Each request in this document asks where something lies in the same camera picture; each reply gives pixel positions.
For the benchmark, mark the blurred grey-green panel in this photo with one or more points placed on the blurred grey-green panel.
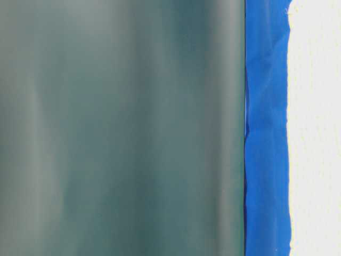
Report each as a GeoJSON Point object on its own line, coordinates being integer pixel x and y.
{"type": "Point", "coordinates": [122, 127]}

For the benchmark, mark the blue table cloth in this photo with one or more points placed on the blue table cloth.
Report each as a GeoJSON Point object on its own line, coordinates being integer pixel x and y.
{"type": "Point", "coordinates": [266, 204]}

